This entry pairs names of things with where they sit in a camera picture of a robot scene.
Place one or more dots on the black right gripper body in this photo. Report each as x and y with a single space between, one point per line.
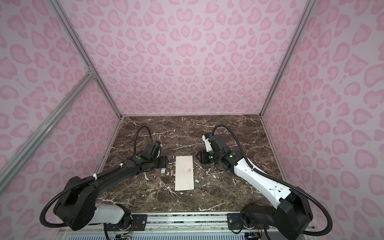
208 157

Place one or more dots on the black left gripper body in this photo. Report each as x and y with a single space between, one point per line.
161 162

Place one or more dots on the cream white envelope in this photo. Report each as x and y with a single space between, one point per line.
184 178

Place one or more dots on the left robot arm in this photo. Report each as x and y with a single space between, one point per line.
78 207

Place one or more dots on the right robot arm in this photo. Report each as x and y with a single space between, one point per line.
289 211

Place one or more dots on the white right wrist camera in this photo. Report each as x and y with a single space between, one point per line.
205 138

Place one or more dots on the metal base rail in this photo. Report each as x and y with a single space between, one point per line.
178 226

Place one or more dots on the aluminium diagonal frame bar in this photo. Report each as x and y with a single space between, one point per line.
25 152

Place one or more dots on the aluminium corner frame post left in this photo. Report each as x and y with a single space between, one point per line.
79 46

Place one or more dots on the aluminium corner frame post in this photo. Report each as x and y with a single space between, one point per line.
307 13
79 46

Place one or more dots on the aluminium corner frame post right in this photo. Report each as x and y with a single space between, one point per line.
307 13

